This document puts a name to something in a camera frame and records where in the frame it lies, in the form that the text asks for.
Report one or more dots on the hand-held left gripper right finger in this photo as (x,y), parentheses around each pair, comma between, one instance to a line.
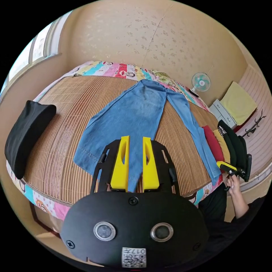
(151,172)

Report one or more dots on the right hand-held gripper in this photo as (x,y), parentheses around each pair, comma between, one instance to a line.
(239,173)

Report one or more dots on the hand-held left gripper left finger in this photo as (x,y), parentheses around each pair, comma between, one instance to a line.
(119,170)

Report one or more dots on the person's right forearm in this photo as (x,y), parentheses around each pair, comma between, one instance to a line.
(239,204)

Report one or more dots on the blue denim long pants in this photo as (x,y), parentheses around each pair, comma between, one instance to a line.
(131,114)

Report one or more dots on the person's right hand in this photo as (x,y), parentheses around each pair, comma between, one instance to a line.
(233,183)

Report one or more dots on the pile of clothes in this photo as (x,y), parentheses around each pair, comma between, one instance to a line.
(214,142)

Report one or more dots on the person's body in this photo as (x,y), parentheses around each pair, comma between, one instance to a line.
(214,205)

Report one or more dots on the white cupboard with drawers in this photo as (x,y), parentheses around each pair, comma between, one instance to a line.
(223,111)

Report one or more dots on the yellow cloth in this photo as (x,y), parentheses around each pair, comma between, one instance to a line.
(240,102)

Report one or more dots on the bed with woven mat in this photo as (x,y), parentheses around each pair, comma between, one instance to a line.
(63,119)

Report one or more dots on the black garment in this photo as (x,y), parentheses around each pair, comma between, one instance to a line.
(27,133)

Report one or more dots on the window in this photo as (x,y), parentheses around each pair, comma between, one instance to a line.
(36,51)

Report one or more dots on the black branch-shaped wall hook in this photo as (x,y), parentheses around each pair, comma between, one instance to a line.
(255,125)

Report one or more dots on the teal wall fan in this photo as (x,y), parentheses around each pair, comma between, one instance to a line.
(201,82)

